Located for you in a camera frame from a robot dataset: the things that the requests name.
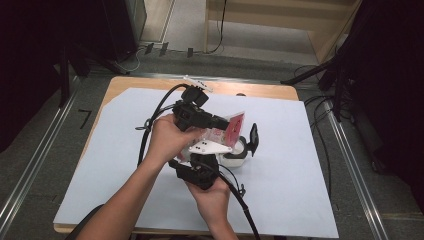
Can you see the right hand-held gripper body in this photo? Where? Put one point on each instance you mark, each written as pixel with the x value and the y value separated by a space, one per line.
pixel 198 175

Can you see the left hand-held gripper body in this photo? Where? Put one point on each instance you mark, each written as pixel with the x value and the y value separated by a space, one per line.
pixel 190 115

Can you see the red and white refill pouch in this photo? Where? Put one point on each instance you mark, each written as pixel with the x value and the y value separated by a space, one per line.
pixel 235 128

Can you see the clear jar with black lid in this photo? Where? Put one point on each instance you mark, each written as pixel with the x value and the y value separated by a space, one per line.
pixel 255 138

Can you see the person's left hand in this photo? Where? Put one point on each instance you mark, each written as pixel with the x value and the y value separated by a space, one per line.
pixel 168 140

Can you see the person's right hand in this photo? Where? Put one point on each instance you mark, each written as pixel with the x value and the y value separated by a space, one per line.
pixel 210 203

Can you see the wooden table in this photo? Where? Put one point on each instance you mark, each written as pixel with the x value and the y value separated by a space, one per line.
pixel 140 85

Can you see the small black floor block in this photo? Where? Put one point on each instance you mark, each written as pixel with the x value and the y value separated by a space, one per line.
pixel 149 48
pixel 190 52

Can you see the white sheet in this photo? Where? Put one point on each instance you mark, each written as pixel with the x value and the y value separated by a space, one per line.
pixel 283 186

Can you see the black tripod stand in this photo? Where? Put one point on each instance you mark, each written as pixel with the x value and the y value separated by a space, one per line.
pixel 64 83
pixel 306 75

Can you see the black chair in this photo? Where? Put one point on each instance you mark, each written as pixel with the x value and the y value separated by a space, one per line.
pixel 85 223

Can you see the dark cabinet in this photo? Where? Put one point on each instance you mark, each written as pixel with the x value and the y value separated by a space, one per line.
pixel 123 26

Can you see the light wooden shelf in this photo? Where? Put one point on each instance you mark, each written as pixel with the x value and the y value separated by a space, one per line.
pixel 283 23

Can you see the black curtain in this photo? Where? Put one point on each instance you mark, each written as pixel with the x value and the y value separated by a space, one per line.
pixel 393 83
pixel 33 66

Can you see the metal floor rail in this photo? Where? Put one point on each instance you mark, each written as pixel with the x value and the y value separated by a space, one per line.
pixel 353 170
pixel 36 156
pixel 240 79

